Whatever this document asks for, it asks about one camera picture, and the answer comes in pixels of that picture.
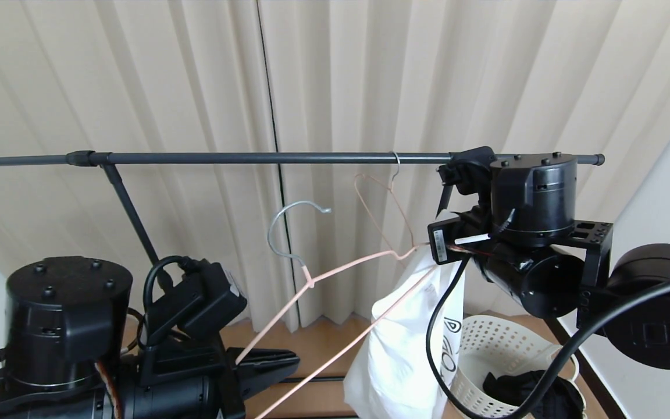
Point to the pink clothes hanger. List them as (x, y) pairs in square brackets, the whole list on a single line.
[(397, 166), (294, 203)]

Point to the beige curtain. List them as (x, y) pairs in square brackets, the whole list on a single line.
[(195, 75)]

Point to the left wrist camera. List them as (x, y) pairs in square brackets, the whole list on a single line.
[(201, 302)]

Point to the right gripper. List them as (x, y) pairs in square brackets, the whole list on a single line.
[(521, 279)]

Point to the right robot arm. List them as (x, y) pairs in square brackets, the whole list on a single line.
[(533, 198)]

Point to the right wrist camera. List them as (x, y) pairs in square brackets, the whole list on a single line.
[(466, 171)]

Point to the black clothes rack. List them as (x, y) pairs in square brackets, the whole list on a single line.
[(253, 157)]

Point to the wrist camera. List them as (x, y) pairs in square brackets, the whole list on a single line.
[(466, 171), (201, 302)]

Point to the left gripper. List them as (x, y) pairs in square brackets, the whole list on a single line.
[(172, 396)]

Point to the black garment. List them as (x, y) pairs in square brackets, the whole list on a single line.
[(515, 390)]

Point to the white printed t-shirt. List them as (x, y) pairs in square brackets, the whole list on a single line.
[(393, 361)]

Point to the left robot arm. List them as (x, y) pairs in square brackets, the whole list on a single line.
[(67, 320)]

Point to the white laundry basket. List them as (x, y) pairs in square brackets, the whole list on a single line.
[(486, 343)]

